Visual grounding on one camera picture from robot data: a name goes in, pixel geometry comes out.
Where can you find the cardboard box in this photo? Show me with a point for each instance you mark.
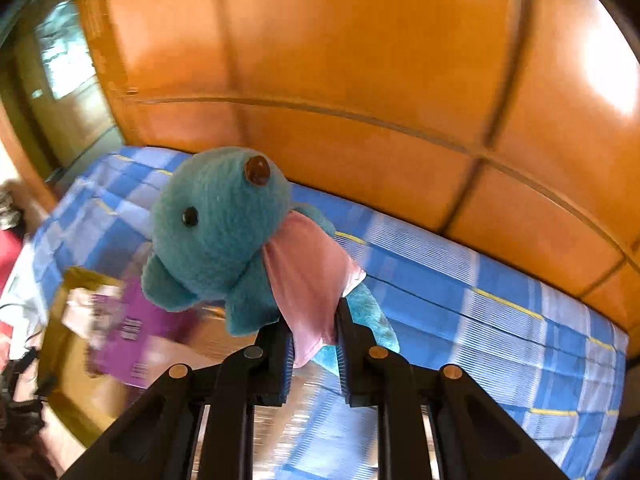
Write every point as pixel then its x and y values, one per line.
pixel 56 340

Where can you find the purple tissue box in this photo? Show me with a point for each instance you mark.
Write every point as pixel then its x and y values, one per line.
pixel 150 330

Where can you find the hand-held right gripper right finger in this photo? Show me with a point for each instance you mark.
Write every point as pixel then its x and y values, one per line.
pixel 342 360

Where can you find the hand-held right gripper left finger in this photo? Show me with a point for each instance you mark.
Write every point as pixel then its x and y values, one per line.
pixel 287 360

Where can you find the blue checked bedsheet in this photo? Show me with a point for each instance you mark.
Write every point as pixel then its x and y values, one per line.
pixel 450 310

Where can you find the red case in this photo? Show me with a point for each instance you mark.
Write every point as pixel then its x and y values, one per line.
pixel 10 260

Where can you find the glass panel door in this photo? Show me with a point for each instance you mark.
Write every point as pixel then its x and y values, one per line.
pixel 70 85

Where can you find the black and white patterned cloth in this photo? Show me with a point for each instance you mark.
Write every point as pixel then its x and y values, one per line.
pixel 10 207

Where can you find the wooden wardrobe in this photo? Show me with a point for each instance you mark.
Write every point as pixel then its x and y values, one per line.
pixel 350 60

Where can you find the blue plush toy with pink scarf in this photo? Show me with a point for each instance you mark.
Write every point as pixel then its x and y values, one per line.
pixel 215 230

